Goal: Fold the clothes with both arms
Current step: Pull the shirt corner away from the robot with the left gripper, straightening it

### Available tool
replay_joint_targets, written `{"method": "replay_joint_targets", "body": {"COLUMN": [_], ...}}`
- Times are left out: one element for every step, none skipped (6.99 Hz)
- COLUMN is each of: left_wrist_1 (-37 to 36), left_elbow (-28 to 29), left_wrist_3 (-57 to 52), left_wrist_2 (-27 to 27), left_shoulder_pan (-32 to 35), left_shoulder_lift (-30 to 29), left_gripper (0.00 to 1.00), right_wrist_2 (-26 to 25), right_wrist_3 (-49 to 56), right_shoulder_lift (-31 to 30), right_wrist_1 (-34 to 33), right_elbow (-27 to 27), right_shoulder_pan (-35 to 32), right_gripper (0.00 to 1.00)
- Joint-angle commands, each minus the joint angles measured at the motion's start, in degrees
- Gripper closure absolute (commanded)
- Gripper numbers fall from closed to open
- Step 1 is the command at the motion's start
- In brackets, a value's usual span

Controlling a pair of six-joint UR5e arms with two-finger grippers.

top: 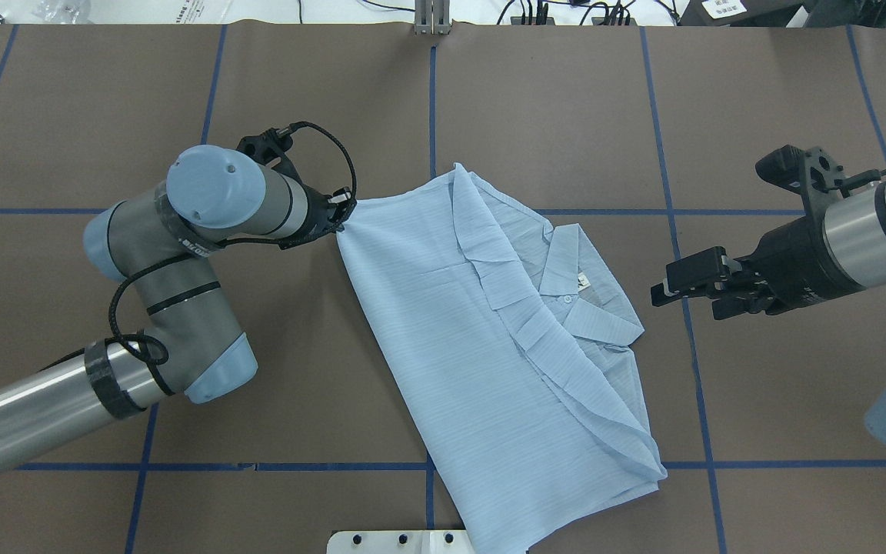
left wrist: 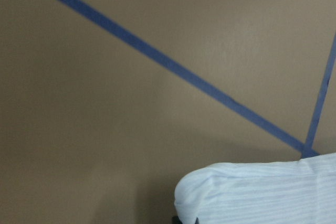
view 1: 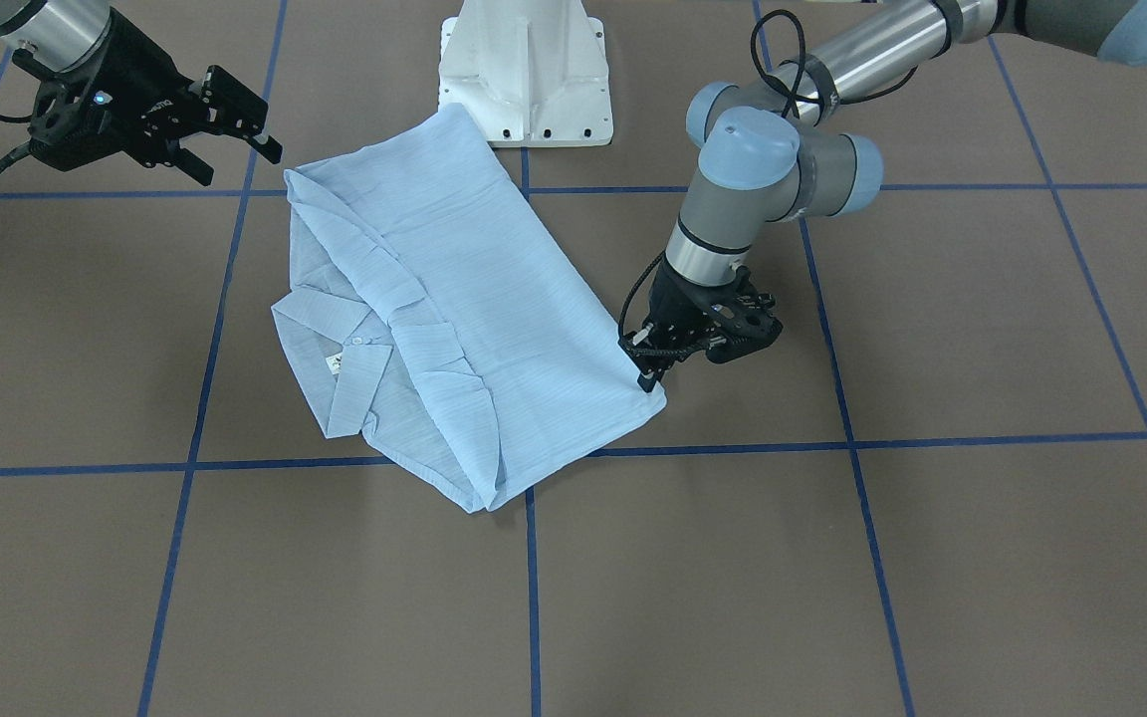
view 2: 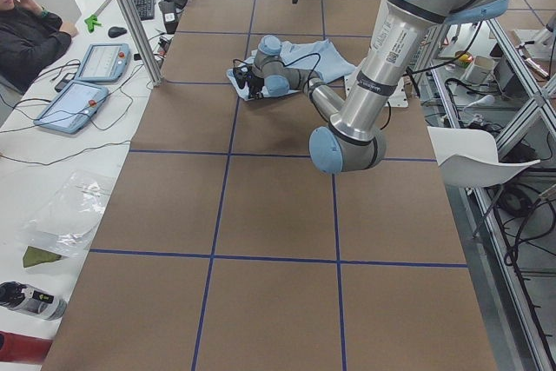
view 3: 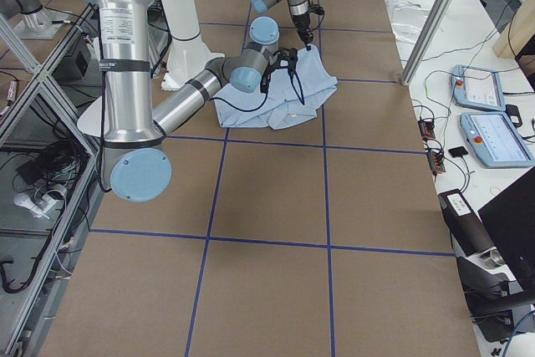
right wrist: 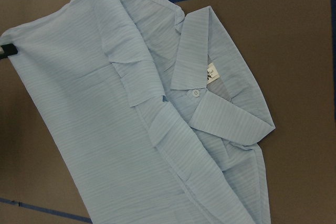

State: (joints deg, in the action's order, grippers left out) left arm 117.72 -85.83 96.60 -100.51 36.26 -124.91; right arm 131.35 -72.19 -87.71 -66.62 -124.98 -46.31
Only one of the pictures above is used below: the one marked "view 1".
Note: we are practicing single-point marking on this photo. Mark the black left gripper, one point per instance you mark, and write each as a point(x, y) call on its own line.
point(674, 295)

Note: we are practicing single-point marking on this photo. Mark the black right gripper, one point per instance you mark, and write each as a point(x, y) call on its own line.
point(132, 66)

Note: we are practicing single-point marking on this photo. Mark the light blue button-up shirt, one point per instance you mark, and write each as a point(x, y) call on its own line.
point(432, 313)

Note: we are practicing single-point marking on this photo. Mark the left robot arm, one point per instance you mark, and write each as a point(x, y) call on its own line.
point(768, 153)

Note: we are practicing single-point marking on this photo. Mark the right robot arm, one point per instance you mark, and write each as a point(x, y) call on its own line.
point(63, 33)

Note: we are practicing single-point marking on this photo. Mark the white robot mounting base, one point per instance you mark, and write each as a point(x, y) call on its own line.
point(531, 74)

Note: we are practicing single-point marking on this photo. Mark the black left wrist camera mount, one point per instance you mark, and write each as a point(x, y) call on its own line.
point(744, 319)

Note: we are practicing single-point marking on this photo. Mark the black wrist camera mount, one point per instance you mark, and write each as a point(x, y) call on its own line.
point(86, 113)
point(744, 319)

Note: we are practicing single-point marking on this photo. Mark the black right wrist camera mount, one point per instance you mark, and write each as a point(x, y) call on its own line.
point(86, 113)

